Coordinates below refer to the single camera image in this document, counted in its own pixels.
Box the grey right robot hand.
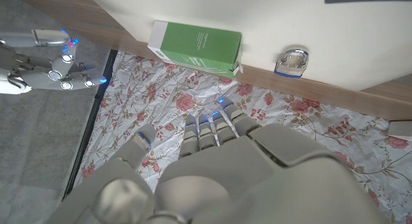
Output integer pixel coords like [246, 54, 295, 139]
[0, 28, 108, 91]

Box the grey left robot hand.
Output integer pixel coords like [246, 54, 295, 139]
[44, 97, 390, 224]

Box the floral backdrop cloth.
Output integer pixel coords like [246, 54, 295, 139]
[72, 51, 412, 224]

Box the silver padlock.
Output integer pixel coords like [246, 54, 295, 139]
[274, 47, 310, 79]

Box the green and white carton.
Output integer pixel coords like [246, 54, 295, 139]
[147, 20, 243, 79]

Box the cream paper mat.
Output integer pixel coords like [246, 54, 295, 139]
[84, 0, 412, 92]

